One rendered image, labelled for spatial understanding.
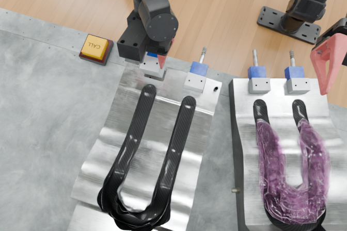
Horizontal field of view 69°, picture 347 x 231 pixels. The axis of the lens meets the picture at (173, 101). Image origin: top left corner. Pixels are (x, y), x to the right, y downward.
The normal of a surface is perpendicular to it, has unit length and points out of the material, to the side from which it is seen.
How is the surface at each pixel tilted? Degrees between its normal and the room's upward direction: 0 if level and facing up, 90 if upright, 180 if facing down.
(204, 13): 0
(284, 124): 24
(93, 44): 0
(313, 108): 0
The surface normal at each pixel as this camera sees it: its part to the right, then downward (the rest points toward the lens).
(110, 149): 0.16, -0.65
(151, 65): -0.13, -0.14
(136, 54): -0.30, 0.76
